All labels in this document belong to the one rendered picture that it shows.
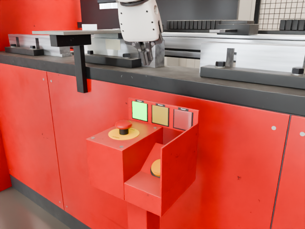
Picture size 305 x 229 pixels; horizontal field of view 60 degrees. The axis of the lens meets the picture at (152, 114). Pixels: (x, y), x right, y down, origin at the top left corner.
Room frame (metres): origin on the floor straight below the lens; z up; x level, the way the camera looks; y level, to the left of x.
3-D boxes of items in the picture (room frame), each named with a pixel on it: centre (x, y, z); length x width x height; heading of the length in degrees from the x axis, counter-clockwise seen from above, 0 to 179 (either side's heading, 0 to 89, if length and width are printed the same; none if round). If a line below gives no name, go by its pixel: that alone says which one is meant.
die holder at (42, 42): (1.45, 0.61, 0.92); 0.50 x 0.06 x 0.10; 53
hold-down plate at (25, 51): (1.43, 0.68, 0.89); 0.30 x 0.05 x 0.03; 53
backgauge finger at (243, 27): (0.98, -0.28, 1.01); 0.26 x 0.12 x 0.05; 143
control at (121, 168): (0.55, 0.02, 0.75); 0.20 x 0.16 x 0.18; 56
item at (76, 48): (0.97, 0.29, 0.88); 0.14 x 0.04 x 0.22; 143
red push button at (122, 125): (0.57, 0.07, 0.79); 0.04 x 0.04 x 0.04
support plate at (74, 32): (1.00, 0.26, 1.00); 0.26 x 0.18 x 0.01; 143
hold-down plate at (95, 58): (1.05, 0.18, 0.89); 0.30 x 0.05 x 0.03; 53
